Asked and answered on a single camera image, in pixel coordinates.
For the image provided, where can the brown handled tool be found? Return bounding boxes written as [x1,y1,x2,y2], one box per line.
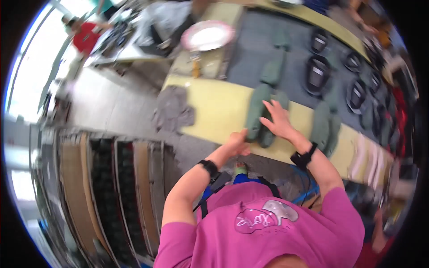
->
[190,50,202,80]

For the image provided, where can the green shoe insole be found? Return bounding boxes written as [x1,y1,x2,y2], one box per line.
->
[324,114,342,158]
[260,50,286,86]
[310,100,331,151]
[245,84,272,143]
[258,91,290,149]

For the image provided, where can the grey cloth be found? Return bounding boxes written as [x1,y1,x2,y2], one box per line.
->
[152,85,196,134]

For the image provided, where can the black wrist band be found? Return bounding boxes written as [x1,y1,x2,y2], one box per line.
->
[290,142,318,170]
[198,159,232,194]

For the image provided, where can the grey felt table mat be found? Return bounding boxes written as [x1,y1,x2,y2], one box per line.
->
[226,8,397,149]

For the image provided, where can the red fabric pieces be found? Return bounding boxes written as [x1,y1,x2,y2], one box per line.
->
[390,85,409,158]

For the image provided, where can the cluttered work table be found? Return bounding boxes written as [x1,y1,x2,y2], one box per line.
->
[84,0,195,66]

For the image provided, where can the person's body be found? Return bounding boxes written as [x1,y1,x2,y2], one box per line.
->
[154,172,366,268]

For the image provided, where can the white plate with pink rim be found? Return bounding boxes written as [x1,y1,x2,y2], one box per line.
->
[181,20,236,52]

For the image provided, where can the person's right hand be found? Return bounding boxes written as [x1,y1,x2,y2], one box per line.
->
[259,99,307,148]

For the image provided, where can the stack of white shoe parts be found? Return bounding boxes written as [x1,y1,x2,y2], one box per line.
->
[349,132,394,188]

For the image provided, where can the blue cables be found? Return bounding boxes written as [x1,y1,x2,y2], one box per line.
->
[288,164,322,205]

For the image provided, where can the person's legs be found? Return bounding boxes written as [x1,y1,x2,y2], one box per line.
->
[201,162,269,201]

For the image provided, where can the person's left hand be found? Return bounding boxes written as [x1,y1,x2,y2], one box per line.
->
[224,129,252,157]

